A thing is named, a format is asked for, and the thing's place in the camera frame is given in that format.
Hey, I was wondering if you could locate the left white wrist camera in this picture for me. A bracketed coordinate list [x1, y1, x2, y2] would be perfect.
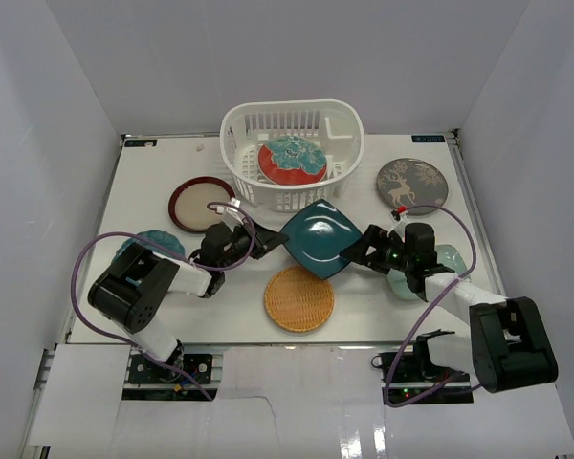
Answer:
[215, 199, 248, 230]

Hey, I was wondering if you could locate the teal scalloped round plate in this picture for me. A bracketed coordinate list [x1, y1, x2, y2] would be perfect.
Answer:
[112, 229, 187, 286]

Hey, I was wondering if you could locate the light green divided square plate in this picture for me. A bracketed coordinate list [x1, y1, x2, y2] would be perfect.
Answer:
[387, 244, 468, 301]

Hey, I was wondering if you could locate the right blue table label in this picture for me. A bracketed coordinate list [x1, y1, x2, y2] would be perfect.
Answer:
[411, 135, 446, 143]

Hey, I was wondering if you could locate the left blue table label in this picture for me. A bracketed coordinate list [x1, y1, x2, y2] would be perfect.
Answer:
[123, 139, 158, 148]

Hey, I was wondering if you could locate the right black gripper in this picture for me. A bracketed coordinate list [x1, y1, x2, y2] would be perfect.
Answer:
[340, 224, 414, 275]

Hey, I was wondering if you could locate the dark teal square plate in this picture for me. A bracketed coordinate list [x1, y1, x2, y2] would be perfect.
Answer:
[280, 199, 363, 279]

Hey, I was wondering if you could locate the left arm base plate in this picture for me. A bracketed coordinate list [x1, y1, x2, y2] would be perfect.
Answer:
[126, 354, 213, 384]

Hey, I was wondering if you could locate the red and teal round plate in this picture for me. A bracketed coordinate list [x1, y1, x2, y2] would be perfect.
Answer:
[257, 135, 328, 186]

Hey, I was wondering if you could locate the purple cable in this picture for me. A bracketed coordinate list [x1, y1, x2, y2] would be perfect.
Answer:
[70, 200, 257, 401]
[384, 206, 477, 408]

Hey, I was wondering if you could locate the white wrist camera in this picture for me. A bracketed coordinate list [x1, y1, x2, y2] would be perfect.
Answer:
[215, 199, 248, 230]
[391, 206, 409, 231]

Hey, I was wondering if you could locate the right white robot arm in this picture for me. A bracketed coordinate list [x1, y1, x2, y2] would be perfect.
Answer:
[341, 223, 559, 393]

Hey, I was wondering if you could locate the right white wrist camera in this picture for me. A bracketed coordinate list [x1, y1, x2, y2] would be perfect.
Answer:
[391, 206, 409, 231]

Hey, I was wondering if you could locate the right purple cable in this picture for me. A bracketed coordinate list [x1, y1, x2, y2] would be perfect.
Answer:
[384, 206, 477, 408]

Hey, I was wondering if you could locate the woven bamboo round tray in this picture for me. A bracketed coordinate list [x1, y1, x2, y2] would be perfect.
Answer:
[263, 266, 335, 333]

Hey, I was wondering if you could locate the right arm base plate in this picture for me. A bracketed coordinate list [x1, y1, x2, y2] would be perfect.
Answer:
[370, 352, 457, 388]

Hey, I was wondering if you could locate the blue table label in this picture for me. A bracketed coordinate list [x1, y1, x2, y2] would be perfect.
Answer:
[411, 135, 446, 143]
[123, 139, 158, 148]

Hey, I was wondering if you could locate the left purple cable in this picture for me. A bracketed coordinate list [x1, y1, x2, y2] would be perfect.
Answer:
[70, 200, 257, 401]

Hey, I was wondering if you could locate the white plastic dish basket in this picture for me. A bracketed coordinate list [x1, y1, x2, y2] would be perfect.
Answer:
[219, 99, 364, 212]

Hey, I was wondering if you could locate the grey reindeer round plate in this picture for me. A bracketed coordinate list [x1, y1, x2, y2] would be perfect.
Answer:
[376, 158, 449, 216]

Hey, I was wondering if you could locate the brown rimmed beige round plate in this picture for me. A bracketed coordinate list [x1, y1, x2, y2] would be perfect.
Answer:
[167, 176, 235, 233]

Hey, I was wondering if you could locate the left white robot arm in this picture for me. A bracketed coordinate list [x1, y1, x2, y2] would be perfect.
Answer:
[87, 223, 289, 382]

